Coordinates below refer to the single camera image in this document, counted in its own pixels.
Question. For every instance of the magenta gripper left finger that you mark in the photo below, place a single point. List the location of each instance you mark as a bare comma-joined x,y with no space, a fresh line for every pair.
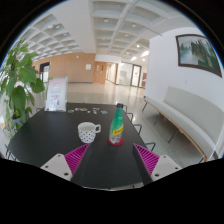
65,166

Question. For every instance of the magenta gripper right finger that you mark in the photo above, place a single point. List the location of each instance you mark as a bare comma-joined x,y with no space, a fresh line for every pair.
151,166

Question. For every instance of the green plastic bottle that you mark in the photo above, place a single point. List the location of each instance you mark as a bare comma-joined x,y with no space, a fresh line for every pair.
116,127

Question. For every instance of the red round coaster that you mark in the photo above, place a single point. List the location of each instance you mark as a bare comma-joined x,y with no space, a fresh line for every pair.
116,144

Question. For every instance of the white polka dot mug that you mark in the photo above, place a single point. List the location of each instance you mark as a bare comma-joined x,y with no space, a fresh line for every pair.
87,131

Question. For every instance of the acrylic sign stand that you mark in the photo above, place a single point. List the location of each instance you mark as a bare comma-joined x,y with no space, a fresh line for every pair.
56,95

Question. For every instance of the white long bench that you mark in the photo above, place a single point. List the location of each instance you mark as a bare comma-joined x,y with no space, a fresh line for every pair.
201,121

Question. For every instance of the small blue badge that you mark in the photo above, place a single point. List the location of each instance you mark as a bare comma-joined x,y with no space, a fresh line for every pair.
104,112

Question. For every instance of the green leafy potted plant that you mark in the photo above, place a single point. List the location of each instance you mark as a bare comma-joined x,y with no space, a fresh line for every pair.
18,83

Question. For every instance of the framed landscape painting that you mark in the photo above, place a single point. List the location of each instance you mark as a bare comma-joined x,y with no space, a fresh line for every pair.
196,51

